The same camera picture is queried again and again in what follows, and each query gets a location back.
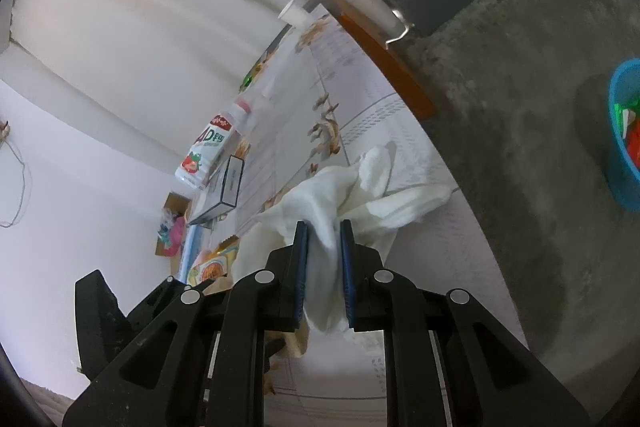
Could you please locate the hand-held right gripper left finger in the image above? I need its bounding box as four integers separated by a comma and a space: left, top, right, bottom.
62, 221, 310, 427

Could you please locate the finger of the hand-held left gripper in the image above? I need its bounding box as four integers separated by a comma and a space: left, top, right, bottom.
125, 275, 201, 339

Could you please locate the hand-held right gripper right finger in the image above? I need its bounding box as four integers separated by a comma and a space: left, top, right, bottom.
340, 219, 591, 427

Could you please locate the white cloth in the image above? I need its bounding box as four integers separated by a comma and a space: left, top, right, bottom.
232, 146, 453, 358

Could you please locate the silver cable box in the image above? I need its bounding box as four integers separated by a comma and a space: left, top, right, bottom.
187, 152, 246, 225

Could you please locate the white milk drink bottle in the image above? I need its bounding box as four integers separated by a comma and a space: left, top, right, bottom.
175, 97, 252, 188

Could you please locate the blue plastic basket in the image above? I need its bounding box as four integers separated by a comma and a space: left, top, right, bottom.
608, 58, 640, 212

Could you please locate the pink and teal bundle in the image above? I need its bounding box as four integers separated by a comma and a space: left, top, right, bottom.
159, 207, 187, 258

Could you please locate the orange snack packet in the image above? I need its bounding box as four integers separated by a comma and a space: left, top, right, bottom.
187, 234, 241, 288

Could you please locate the cardboard box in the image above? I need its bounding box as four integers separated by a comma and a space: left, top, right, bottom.
154, 191, 195, 258

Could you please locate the dark wooden table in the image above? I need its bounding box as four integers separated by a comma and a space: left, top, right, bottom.
320, 0, 437, 120

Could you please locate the metal curtain hook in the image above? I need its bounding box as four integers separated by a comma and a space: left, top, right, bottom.
385, 7, 416, 50

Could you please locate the white paper cup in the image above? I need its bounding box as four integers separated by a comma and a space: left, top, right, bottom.
277, 0, 313, 28

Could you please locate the green and white packet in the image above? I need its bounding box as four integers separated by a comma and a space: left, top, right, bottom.
614, 99, 640, 140

